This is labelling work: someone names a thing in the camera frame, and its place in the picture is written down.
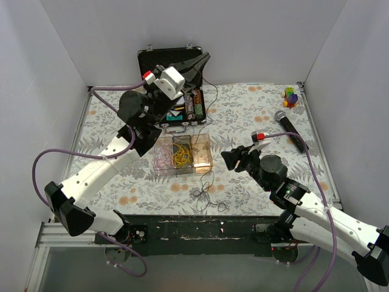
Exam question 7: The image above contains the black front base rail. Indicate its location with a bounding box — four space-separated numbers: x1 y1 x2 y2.
81 214 298 257

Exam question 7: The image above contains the black handheld microphone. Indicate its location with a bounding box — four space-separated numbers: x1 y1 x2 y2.
275 110 309 153

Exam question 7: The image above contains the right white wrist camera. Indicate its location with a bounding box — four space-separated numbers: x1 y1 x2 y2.
249 131 272 153

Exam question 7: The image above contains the teal card box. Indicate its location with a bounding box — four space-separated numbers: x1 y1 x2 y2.
166 111 183 121

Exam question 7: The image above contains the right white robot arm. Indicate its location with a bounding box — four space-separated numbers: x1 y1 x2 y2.
221 145 388 287

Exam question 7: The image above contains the pink thin wire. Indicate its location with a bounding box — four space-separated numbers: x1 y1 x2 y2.
153 142 173 171

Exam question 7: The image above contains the grey poker chip row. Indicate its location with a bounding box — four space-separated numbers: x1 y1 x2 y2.
184 94 195 120

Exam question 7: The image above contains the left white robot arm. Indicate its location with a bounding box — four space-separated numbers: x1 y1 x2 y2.
44 52 210 243

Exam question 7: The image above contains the black poker chip case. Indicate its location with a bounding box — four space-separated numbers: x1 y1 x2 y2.
137 43 210 127

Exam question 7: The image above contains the white playing card deck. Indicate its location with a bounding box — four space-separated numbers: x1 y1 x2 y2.
176 96 185 106

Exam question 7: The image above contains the floral table mat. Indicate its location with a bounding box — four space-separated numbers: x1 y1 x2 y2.
89 84 338 216

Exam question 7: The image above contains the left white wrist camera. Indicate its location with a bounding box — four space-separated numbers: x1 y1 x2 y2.
153 66 185 100

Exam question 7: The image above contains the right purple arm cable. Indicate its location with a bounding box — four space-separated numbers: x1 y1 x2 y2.
261 131 338 292

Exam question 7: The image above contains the clear plastic organizer box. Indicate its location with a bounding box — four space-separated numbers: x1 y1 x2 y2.
153 134 213 176

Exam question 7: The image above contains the orange green chip row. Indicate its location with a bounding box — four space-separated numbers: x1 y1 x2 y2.
193 89 203 120

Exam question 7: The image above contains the colourful toy block train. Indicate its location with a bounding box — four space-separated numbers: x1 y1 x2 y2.
283 87 298 108

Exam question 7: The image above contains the dark brown thin wire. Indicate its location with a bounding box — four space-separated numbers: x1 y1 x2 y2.
190 68 230 213

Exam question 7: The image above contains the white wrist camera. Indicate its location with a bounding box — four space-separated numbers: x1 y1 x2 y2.
153 66 185 100
249 131 272 153

